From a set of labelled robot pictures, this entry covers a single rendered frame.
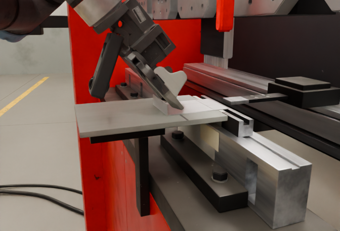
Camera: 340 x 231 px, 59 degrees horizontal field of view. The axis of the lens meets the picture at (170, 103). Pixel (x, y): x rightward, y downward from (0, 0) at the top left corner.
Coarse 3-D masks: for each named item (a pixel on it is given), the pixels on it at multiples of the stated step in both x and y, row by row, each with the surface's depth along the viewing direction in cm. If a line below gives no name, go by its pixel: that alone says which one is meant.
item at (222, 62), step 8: (208, 24) 61; (208, 32) 61; (216, 32) 58; (224, 32) 56; (232, 32) 56; (200, 40) 65; (208, 40) 62; (216, 40) 59; (224, 40) 56; (232, 40) 57; (200, 48) 65; (208, 48) 62; (216, 48) 59; (224, 48) 56; (232, 48) 57; (208, 56) 64; (216, 56) 60; (224, 56) 57; (216, 64) 61; (224, 64) 58
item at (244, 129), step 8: (224, 112) 57; (232, 112) 58; (232, 120) 55; (240, 120) 53; (248, 120) 53; (224, 128) 58; (232, 128) 55; (240, 128) 53; (248, 128) 53; (240, 136) 53
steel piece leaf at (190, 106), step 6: (156, 102) 60; (162, 102) 57; (180, 102) 64; (186, 102) 64; (192, 102) 64; (198, 102) 64; (162, 108) 57; (168, 108) 59; (174, 108) 59; (186, 108) 59; (192, 108) 59; (198, 108) 59; (204, 108) 59; (210, 108) 59; (168, 114) 55; (174, 114) 56
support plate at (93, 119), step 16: (80, 112) 57; (96, 112) 57; (112, 112) 57; (128, 112) 57; (144, 112) 57; (160, 112) 57; (208, 112) 57; (80, 128) 49; (96, 128) 49; (112, 128) 49; (128, 128) 49; (144, 128) 50; (160, 128) 51
